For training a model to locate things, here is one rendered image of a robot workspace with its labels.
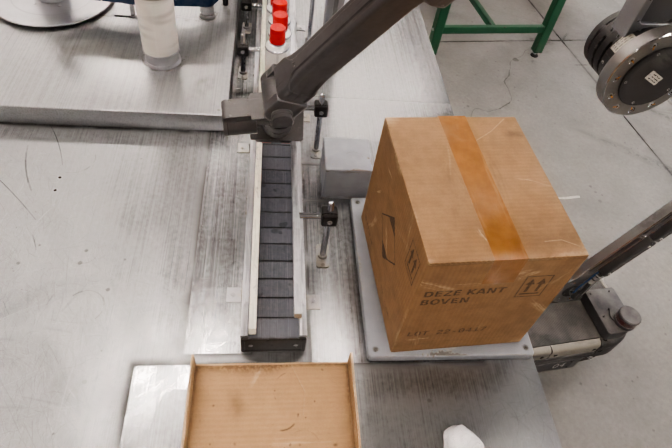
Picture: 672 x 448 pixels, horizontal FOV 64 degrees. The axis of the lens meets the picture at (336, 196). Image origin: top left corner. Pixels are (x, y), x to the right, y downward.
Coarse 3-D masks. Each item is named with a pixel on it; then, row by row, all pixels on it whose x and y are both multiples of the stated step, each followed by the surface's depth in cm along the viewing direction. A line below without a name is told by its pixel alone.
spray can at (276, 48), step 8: (272, 24) 112; (280, 24) 113; (272, 32) 111; (280, 32) 111; (272, 40) 113; (280, 40) 113; (272, 48) 114; (280, 48) 114; (288, 48) 115; (272, 56) 114; (280, 56) 114
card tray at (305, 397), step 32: (192, 384) 85; (224, 384) 87; (256, 384) 87; (288, 384) 88; (320, 384) 88; (352, 384) 86; (192, 416) 83; (224, 416) 83; (256, 416) 84; (288, 416) 84; (320, 416) 85; (352, 416) 85
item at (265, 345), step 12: (252, 144) 118; (252, 156) 115; (300, 156) 117; (252, 168) 113; (300, 168) 115; (252, 180) 111; (300, 180) 112; (252, 192) 108; (300, 192) 110; (252, 204) 106; (300, 204) 108; (252, 216) 104; (252, 228) 103; (300, 228) 104; (300, 240) 102; (300, 324) 90; (240, 336) 88; (300, 336) 89; (240, 348) 91; (252, 348) 90; (264, 348) 90; (276, 348) 91; (288, 348) 91; (300, 348) 91
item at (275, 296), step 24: (264, 144) 118; (288, 144) 119; (264, 168) 113; (288, 168) 114; (264, 192) 109; (288, 192) 109; (264, 216) 104; (288, 216) 105; (264, 240) 101; (288, 240) 101; (264, 264) 97; (288, 264) 98; (264, 288) 94; (288, 288) 94; (264, 312) 91; (288, 312) 91; (264, 336) 88; (288, 336) 88
